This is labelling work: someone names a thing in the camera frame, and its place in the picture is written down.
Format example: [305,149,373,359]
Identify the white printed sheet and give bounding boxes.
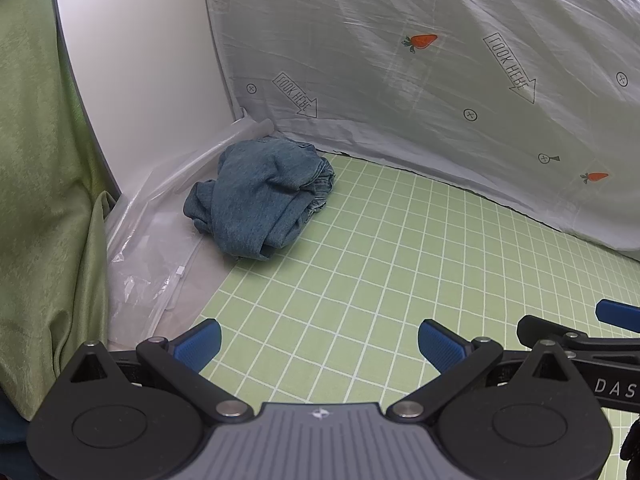
[200,0,640,263]

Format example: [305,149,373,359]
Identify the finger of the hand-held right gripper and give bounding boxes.
[596,299,640,335]
[516,314,640,362]

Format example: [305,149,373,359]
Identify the green curtain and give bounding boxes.
[0,0,122,421]

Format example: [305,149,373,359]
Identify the blue denim jeans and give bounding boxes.
[182,136,336,262]

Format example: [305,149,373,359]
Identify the white foam board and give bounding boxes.
[51,0,242,201]

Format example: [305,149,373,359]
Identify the dark cloth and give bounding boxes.
[0,392,36,448]

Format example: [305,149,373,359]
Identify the clear plastic bag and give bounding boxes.
[102,117,277,352]

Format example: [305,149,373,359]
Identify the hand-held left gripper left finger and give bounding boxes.
[61,319,255,424]

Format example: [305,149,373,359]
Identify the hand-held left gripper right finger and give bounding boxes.
[385,319,582,424]

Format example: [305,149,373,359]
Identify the green grid mat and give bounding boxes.
[200,152,640,480]

